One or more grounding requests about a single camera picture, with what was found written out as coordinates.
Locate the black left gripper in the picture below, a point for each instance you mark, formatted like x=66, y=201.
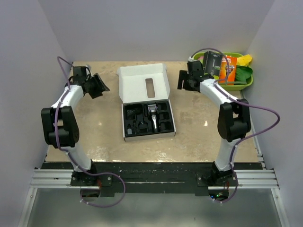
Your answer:
x=101, y=87

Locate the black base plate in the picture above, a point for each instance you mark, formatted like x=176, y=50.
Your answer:
x=156, y=178

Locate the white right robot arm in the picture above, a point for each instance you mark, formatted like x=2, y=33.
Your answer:
x=233, y=119

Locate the yellow cloth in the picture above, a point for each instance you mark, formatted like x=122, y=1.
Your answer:
x=244, y=60

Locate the green plastic basket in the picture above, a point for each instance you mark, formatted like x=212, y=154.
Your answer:
x=237, y=85

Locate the silver black hair clipper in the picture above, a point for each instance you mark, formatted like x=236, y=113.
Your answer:
x=153, y=112

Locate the white clipper kit box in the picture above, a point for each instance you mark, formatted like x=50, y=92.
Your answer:
x=140, y=86

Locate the green leaf item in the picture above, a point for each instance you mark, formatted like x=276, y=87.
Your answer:
x=243, y=73

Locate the orange razor package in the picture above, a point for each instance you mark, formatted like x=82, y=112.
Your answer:
x=227, y=70

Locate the small oil bottle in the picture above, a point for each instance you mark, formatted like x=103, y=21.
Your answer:
x=129, y=131

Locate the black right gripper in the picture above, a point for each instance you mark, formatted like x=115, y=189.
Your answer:
x=183, y=75

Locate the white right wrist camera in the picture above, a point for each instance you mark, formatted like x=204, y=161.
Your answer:
x=191, y=59

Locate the black razor box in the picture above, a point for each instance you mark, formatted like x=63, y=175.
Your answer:
x=212, y=63

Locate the aluminium rail frame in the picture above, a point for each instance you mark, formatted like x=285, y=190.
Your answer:
x=247, y=179

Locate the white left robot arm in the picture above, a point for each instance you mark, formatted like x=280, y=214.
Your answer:
x=60, y=127

